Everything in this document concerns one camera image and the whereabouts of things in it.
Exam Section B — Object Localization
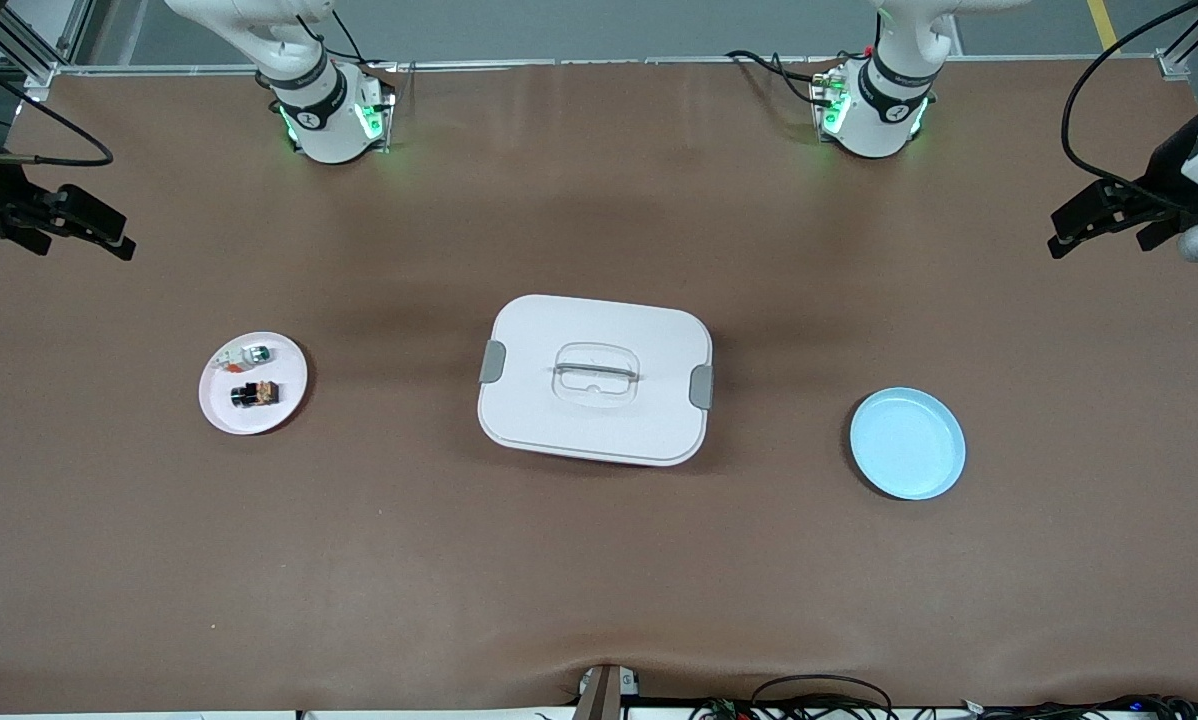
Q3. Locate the black base power cable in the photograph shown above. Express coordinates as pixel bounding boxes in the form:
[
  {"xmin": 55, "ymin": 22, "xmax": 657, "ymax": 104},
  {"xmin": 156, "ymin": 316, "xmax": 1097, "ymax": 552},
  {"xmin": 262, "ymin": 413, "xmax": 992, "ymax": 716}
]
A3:
[{"xmin": 726, "ymin": 48, "xmax": 842, "ymax": 107}]

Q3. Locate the light blue round plate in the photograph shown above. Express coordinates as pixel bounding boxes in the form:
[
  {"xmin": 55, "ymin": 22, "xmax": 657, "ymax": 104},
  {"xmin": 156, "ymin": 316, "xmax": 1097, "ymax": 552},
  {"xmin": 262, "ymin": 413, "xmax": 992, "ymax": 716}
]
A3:
[{"xmin": 849, "ymin": 387, "xmax": 967, "ymax": 501}]

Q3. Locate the aluminium frame profile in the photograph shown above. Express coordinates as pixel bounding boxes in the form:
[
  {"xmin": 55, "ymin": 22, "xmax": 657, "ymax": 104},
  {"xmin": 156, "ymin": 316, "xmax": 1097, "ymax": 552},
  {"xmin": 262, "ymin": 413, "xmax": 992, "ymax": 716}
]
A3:
[
  {"xmin": 1154, "ymin": 0, "xmax": 1198, "ymax": 83},
  {"xmin": 0, "ymin": 0, "xmax": 95, "ymax": 103}
]

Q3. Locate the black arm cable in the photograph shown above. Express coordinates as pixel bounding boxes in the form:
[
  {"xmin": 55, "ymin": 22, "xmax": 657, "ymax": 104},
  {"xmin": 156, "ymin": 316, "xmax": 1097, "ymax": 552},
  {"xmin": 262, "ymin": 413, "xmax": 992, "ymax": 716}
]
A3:
[
  {"xmin": 0, "ymin": 45, "xmax": 115, "ymax": 169},
  {"xmin": 1061, "ymin": 0, "xmax": 1198, "ymax": 213}
]

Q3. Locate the white lidded storage box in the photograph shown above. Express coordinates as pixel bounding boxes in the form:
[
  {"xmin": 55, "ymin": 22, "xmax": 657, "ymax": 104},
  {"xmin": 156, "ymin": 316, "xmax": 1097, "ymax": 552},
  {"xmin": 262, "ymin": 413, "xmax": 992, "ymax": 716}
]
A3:
[{"xmin": 477, "ymin": 294, "xmax": 715, "ymax": 468}]

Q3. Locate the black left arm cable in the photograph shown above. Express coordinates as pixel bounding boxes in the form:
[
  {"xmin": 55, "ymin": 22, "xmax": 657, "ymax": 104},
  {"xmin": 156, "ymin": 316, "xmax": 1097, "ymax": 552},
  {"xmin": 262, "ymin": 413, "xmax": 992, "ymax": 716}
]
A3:
[{"xmin": 1061, "ymin": 0, "xmax": 1198, "ymax": 213}]

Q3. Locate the pink round plate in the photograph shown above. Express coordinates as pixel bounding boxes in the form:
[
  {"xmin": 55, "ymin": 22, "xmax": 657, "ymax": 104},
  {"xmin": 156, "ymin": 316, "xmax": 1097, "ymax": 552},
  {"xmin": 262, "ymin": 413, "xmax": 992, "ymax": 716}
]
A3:
[{"xmin": 198, "ymin": 331, "xmax": 309, "ymax": 436}]

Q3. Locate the brown camera mount bracket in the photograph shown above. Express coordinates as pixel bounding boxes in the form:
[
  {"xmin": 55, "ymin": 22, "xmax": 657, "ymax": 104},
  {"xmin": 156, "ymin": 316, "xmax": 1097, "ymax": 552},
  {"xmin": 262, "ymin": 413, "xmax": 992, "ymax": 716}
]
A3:
[{"xmin": 573, "ymin": 663, "xmax": 641, "ymax": 720}]

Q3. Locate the black cable bundle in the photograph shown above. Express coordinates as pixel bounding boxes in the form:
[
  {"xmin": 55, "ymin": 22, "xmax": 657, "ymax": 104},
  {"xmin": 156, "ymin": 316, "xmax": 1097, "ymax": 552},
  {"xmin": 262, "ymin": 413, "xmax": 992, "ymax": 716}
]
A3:
[{"xmin": 694, "ymin": 674, "xmax": 1198, "ymax": 720}]

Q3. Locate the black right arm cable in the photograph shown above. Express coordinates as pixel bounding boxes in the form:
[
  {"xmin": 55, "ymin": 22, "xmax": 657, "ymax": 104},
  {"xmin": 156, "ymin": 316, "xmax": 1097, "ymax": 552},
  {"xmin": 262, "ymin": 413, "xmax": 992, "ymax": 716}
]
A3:
[{"xmin": 0, "ymin": 45, "xmax": 115, "ymax": 169}]

